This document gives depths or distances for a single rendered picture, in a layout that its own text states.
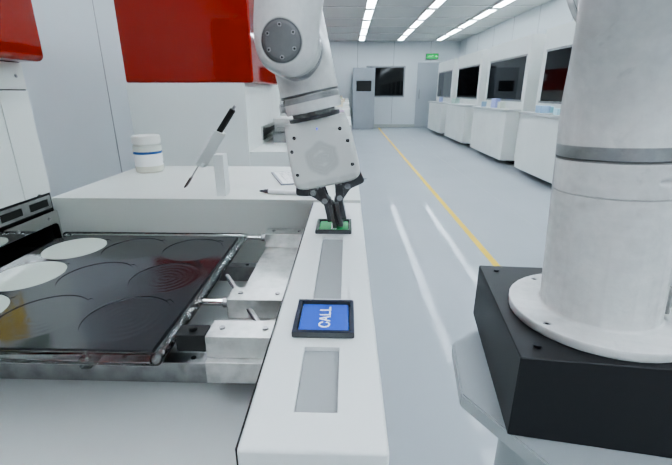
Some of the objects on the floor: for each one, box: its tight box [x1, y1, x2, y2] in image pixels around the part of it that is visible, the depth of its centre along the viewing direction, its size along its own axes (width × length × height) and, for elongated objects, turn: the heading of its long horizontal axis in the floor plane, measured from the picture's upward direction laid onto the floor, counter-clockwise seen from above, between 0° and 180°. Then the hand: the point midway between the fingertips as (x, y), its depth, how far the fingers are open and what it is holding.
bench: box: [514, 21, 576, 184], centre depth 474 cm, size 108×180×200 cm, turn 178°
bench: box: [470, 34, 546, 165], centre depth 684 cm, size 108×180×200 cm, turn 178°
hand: (336, 213), depth 60 cm, fingers closed
